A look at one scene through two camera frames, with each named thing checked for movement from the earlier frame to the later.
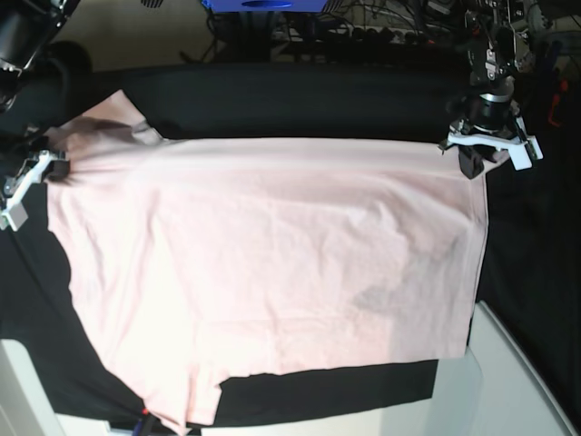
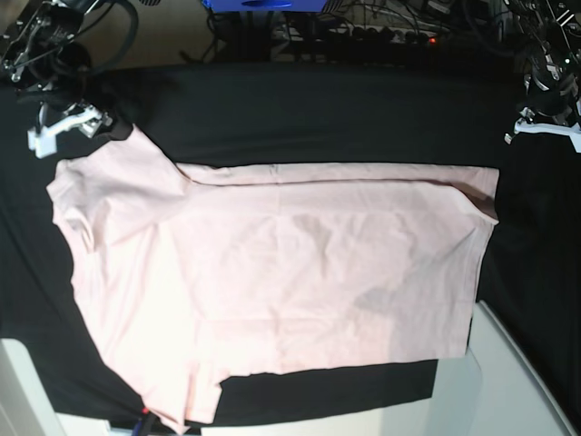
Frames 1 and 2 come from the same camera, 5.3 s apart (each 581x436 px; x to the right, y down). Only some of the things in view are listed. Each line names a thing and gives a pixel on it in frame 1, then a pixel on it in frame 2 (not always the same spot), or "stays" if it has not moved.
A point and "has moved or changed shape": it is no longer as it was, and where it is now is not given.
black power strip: [383, 34] stays
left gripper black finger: [57, 170] to [119, 130]
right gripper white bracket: [480, 147] to [528, 124]
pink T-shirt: [196, 261] has moved or changed shape
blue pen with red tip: [137, 431] stays
